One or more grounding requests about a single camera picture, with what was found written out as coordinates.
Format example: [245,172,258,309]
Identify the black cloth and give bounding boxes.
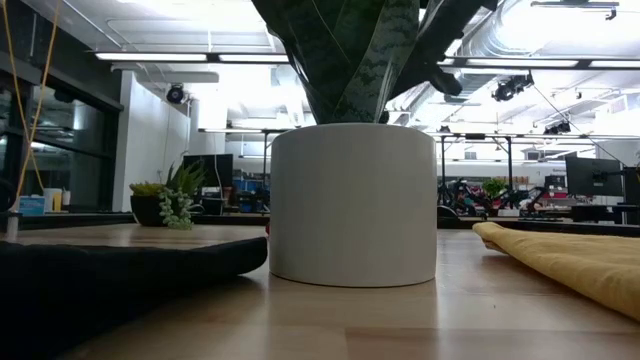
[0,236,269,360]

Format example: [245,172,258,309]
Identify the white round plant pot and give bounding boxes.
[268,122,439,289]

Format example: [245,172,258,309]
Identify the blue and white box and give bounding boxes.
[18,195,49,217]

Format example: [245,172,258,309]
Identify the yellow cloth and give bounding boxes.
[471,221,640,323]

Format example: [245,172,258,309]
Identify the long ceiling light rail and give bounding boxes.
[87,49,640,71]

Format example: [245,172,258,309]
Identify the black aluminium table frame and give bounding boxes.
[0,210,640,239]

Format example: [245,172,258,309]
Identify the green snake plant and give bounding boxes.
[249,0,447,126]

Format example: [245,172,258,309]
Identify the white cup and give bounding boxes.
[43,187,72,212]

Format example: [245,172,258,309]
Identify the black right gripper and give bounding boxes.
[388,0,500,101]

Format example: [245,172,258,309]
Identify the white upright post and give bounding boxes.
[5,195,22,244]

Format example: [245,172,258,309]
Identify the black monitor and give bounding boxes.
[622,166,640,206]
[181,153,235,189]
[565,156,624,198]

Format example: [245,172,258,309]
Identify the background potted plant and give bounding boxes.
[482,177,509,217]

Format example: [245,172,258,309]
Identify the small succulent in dark pot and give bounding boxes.
[128,160,207,231]

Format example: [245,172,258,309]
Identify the yellow cable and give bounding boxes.
[0,0,62,199]

